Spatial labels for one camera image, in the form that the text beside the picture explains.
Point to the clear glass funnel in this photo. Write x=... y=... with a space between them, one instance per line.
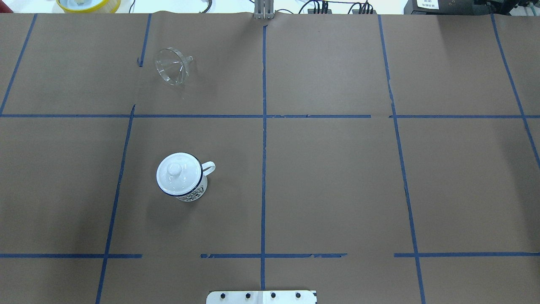
x=173 y=66

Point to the white enamel mug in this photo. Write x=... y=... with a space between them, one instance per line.
x=208 y=168

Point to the black device with label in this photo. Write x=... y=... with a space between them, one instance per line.
x=439 y=7

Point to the aluminium frame post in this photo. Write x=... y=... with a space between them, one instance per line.
x=264 y=9

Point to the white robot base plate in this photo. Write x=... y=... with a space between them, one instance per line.
x=262 y=297

